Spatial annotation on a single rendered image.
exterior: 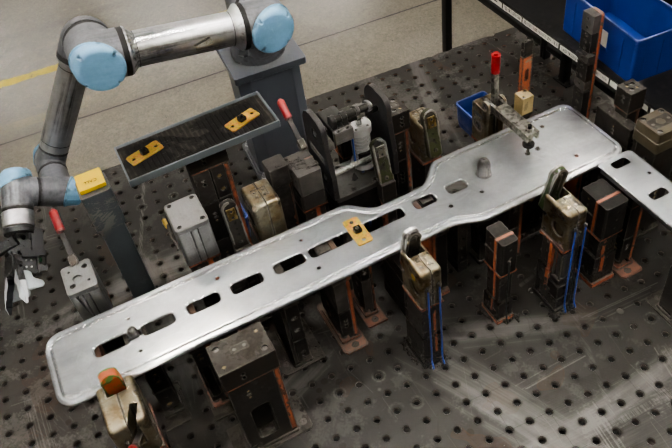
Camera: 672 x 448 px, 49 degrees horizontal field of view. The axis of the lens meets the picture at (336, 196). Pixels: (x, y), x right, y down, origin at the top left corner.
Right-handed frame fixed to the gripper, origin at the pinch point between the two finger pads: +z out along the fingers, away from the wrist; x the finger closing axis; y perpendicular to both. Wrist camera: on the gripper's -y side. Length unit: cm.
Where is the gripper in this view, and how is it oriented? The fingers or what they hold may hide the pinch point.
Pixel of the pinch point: (15, 310)
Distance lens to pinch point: 194.4
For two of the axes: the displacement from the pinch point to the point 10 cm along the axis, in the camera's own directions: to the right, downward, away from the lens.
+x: -5.8, 3.1, 7.5
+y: 7.9, 0.2, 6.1
